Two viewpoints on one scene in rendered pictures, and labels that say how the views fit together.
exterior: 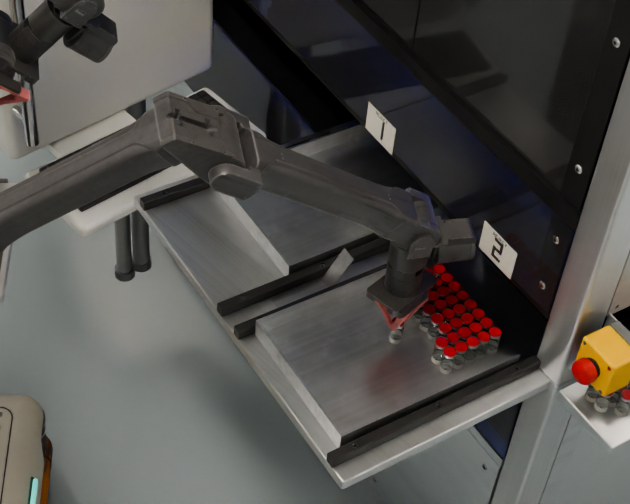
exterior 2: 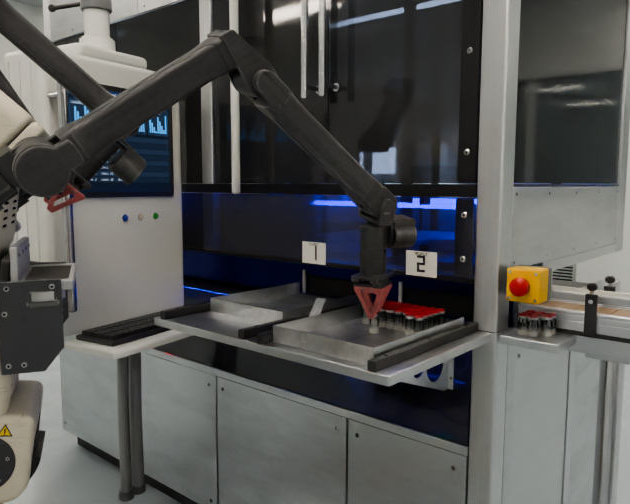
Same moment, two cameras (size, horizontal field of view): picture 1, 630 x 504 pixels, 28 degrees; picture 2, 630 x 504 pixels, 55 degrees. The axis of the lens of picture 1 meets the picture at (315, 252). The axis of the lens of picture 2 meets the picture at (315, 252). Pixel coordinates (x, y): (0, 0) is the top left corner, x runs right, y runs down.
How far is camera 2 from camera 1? 1.26 m
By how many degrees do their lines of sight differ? 41
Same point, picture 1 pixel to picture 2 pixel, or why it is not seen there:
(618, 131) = (488, 100)
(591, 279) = (499, 220)
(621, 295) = (514, 251)
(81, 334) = not seen: outside the picture
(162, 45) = (154, 276)
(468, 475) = (440, 491)
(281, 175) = (298, 107)
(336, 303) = (322, 328)
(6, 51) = not seen: hidden behind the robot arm
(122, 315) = not seen: outside the picture
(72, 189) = (152, 86)
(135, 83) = (138, 299)
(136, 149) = (201, 49)
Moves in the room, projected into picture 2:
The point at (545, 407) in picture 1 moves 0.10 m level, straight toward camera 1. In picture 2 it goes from (492, 360) to (502, 374)
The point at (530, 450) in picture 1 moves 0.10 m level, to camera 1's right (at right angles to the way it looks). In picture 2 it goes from (489, 413) to (529, 410)
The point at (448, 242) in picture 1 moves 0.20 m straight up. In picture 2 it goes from (399, 222) to (401, 128)
